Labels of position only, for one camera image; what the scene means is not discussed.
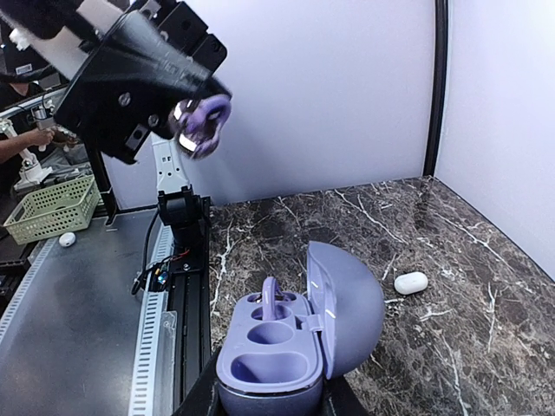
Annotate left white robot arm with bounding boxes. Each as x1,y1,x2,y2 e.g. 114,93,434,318
54,1,232,247

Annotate purple grey earbud case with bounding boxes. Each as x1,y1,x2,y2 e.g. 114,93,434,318
216,241,385,415

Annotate white slotted cable duct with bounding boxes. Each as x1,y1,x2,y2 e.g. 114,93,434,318
1,218,160,415

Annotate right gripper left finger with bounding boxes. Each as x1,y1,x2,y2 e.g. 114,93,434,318
173,348,224,416

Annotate purple earbud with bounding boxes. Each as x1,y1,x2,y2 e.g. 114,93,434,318
260,276,297,321
168,94,232,159

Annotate white case on bench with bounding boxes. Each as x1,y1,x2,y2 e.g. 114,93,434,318
58,232,76,248

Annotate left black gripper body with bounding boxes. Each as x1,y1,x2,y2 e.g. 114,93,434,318
55,1,227,165

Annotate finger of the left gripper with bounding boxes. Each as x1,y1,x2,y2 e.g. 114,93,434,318
103,12,232,98

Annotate white earbud charging case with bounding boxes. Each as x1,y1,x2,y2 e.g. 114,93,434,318
394,271,428,296

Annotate person in black shirt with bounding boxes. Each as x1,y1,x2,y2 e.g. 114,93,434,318
1,82,55,195

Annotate left black frame post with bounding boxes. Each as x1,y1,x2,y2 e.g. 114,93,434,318
422,0,449,176

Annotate green plastic basket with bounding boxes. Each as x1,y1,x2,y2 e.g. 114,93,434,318
3,175,101,245

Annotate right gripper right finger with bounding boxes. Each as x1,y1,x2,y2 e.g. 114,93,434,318
320,376,369,416

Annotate black front rail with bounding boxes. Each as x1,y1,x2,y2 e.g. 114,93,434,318
167,198,212,407

